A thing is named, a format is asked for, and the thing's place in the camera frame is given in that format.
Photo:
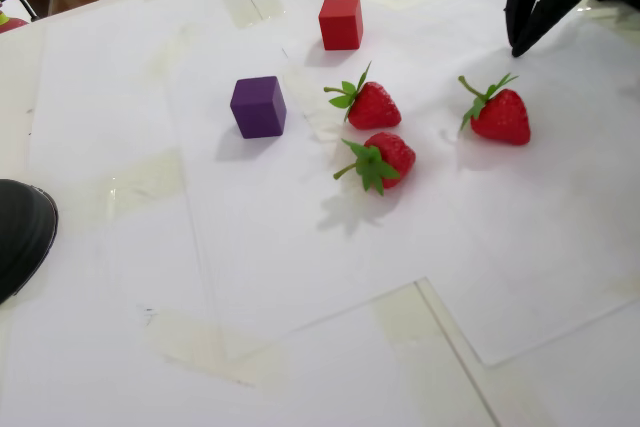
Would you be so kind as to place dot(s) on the white paper sheet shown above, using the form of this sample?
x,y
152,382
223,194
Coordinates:
x,y
275,247
500,247

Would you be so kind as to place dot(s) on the purple wooden cube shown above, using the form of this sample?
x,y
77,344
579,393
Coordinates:
x,y
257,109

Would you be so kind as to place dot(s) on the black round base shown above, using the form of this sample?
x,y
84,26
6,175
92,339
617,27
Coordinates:
x,y
22,237

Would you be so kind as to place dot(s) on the red wooden cube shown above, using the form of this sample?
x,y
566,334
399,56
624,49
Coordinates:
x,y
340,27

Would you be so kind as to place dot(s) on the red plastic strawberry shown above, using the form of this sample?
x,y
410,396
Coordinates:
x,y
395,154
500,119
375,107

